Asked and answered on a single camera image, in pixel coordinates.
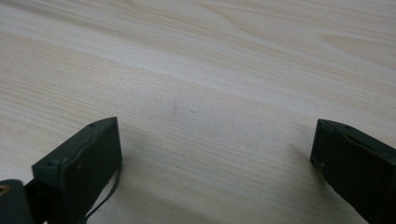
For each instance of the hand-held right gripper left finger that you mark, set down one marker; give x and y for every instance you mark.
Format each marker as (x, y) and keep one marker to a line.
(84, 168)

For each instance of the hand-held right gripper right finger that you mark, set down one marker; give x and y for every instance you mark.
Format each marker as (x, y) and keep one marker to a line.
(358, 165)

